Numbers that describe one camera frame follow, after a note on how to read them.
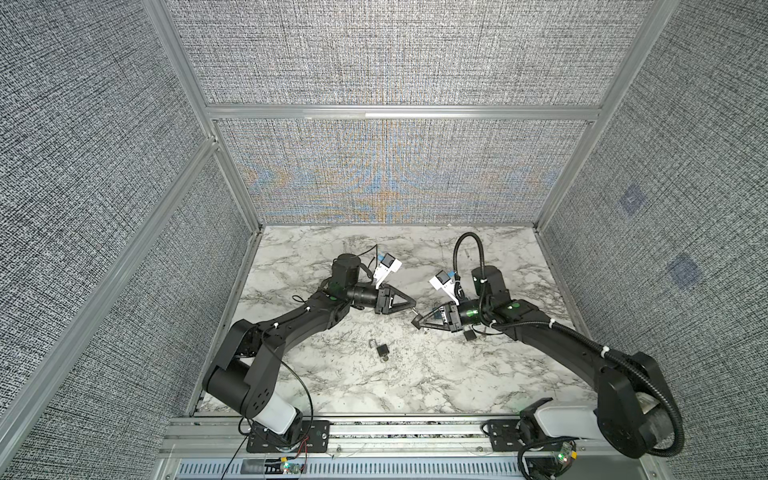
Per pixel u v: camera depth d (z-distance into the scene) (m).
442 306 0.71
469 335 0.91
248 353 0.49
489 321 0.63
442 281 0.72
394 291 0.73
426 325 0.72
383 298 0.69
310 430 0.73
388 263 0.73
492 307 0.65
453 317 0.68
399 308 0.73
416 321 0.73
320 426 0.75
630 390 0.41
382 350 0.88
